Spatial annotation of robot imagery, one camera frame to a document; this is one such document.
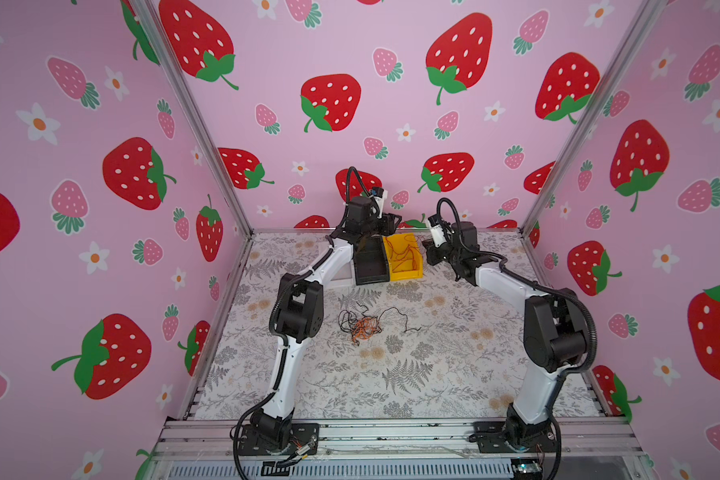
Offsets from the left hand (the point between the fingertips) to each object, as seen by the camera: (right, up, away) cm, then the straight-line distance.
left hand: (397, 214), depth 96 cm
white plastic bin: (-18, -22, +8) cm, 29 cm away
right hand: (+9, -9, -1) cm, 12 cm away
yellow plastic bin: (+4, -14, +18) cm, 23 cm away
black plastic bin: (-9, -15, +12) cm, 21 cm away
